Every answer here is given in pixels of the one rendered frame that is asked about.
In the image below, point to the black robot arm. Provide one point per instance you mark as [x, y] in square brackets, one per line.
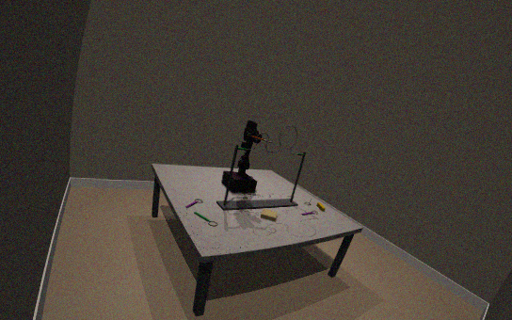
[243, 163]

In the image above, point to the tan square block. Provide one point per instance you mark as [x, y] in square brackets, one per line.
[268, 214]

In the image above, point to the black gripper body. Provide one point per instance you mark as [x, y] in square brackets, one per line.
[251, 125]

